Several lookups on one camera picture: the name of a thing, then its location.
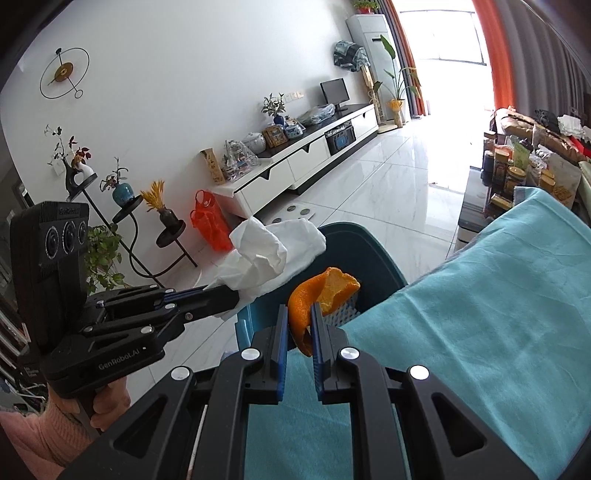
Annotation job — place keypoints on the tall plant in yellow pot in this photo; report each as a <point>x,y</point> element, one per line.
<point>397,101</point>

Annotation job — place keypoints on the dark glass coffee table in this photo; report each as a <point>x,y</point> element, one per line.
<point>473,207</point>

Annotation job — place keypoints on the black computer monitor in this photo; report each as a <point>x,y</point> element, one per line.
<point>334,91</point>

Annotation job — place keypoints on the white floor air conditioner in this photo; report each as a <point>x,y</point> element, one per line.
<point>376,50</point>

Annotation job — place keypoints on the person's left hand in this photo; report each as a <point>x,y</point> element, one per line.
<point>113,404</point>

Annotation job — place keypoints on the orange peel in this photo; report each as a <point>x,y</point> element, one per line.
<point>323,288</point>

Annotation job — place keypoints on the white foam fruit net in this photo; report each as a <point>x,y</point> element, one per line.
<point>344,314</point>

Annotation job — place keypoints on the brown leather sofa seat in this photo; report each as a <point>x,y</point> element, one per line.
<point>517,124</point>

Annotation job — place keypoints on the pile of white clothes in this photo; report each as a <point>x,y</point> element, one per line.
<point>571,124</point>

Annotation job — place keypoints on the white bathroom scale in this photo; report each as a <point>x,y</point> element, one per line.
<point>293,211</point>

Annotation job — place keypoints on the beige paper bag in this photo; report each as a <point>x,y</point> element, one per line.
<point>565,180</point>

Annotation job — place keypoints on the teal plastic trash bin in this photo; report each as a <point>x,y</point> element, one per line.
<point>369,258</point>

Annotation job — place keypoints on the dark vase yellow wheat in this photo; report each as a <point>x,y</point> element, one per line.
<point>168,217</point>

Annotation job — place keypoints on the plastic wrapped bundle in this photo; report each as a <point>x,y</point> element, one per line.
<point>316,115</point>

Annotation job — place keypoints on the black white vase red branches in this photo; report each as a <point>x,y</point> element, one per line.
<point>74,170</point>

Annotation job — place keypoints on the white black television cabinet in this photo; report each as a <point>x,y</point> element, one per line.
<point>304,161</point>

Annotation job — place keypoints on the white tissue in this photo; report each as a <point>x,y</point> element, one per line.
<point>258,258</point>

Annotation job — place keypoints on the black metal plant stand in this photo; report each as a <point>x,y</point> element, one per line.
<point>134,249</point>

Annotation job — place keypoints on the red cloth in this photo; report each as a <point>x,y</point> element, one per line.
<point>584,147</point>

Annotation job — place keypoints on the clear glass container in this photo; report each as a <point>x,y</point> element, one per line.
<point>240,161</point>

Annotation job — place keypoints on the blue patterned cloth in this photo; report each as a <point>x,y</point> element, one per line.
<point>351,55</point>

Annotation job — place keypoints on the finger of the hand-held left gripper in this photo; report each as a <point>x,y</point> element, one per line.
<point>138,295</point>
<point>203,307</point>

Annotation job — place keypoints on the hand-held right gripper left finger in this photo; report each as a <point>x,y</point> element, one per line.
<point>281,355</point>

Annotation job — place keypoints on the blue white porcelain bowl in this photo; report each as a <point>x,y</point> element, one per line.
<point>294,130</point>

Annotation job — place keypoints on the green potted plant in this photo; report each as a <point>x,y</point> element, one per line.
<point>104,258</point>

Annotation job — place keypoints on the plant on air conditioner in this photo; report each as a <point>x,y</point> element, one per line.
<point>367,5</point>

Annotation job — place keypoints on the grey orange striped curtain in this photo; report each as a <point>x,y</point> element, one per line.
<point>408,55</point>

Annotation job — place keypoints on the brown tall carton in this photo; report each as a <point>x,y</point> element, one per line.
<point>213,166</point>

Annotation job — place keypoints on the dark cloth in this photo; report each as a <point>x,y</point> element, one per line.
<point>547,120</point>

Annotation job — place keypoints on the wooden picture frame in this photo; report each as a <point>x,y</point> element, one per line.
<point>275,136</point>

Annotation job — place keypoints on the teal vase with plant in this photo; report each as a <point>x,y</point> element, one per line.
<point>122,194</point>

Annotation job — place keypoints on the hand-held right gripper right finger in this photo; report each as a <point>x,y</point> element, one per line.
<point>316,355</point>

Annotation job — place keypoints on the group of food jars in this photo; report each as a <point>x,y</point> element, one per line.
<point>512,175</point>

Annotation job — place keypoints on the orange plastic bag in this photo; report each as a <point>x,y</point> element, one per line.
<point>212,226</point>

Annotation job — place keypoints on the teal patterned tablecloth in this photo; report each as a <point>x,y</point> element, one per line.
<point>485,323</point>

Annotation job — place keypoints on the white ceramic pot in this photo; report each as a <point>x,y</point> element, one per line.
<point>254,142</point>

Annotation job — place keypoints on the bonsai in blue vase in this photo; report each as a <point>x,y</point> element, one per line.
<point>274,110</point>

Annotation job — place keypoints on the person's left forearm pink sleeve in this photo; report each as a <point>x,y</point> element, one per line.
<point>37,438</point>

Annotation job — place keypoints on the wooden tall stand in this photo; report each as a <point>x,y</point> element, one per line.
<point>371,92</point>

